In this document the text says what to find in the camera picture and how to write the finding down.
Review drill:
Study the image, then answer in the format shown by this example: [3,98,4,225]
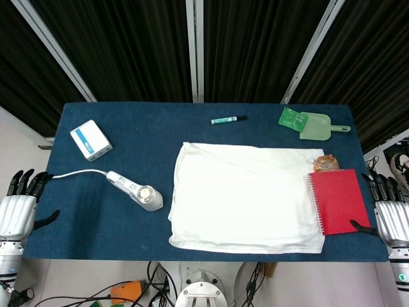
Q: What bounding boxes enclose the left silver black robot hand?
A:
[0,169,61,246]

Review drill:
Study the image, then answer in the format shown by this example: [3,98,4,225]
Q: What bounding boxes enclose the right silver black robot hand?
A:
[350,172,409,248]

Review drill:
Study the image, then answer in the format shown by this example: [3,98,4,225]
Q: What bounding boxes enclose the white handheld steamer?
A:
[106,170,164,212]

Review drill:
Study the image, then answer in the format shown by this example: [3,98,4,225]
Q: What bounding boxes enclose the silver robot base column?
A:
[174,262,238,307]

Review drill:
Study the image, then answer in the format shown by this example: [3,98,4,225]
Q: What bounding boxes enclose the white cloth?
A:
[167,141,327,255]

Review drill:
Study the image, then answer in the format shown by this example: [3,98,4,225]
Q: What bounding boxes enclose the red spiral notebook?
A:
[307,168,373,237]

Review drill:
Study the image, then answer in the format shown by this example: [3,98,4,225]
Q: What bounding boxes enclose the white and black shoe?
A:
[389,152,409,193]

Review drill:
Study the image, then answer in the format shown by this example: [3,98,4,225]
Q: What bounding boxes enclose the orange snack packet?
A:
[311,153,340,174]

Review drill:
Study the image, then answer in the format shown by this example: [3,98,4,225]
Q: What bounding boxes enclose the white and blue box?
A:
[70,119,114,162]

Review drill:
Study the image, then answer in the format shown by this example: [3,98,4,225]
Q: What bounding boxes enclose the pale green plastic dustpan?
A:
[299,111,351,141]

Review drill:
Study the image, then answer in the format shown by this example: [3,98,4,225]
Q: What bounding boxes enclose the orange device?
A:
[110,280,143,305]

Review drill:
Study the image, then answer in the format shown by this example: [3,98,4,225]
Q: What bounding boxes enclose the green foil packet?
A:
[277,107,309,133]

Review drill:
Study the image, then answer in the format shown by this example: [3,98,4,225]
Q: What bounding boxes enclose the black curtain panel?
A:
[29,0,194,103]
[289,0,409,155]
[0,0,86,138]
[202,0,337,104]

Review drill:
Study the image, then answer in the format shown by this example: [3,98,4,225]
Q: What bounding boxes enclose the dark blue table mat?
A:
[22,102,390,264]

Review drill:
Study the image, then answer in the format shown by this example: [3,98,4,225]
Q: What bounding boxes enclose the green marker pen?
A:
[210,115,248,126]

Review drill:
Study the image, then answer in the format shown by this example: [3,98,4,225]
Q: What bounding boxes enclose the black floor cable bundle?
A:
[243,262,266,307]
[145,261,176,307]

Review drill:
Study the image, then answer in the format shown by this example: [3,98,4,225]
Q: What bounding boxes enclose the grey metal frame post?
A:
[185,0,205,104]
[11,0,97,103]
[281,0,346,104]

